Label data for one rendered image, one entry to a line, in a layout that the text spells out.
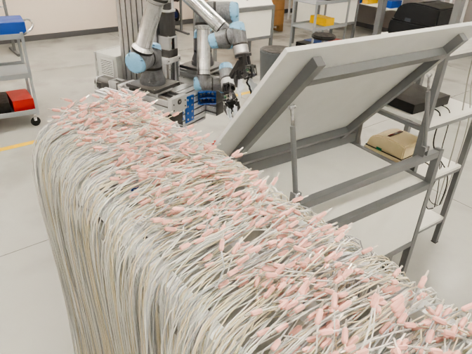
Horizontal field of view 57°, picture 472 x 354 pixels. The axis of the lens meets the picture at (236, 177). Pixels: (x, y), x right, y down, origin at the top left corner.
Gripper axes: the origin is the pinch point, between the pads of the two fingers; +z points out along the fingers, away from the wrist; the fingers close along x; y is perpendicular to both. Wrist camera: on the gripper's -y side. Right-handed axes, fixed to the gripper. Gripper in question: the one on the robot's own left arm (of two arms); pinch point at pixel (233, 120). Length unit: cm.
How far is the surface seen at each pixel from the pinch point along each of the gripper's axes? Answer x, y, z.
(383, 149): 79, -75, 2
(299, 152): 28.2, -38.7, 8.2
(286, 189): 18.8, -18.7, 37.1
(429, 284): 89, -120, 83
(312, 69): 44, 67, 31
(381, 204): 64, -26, 53
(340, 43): 55, 69, 25
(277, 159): 15.5, -29.3, 14.0
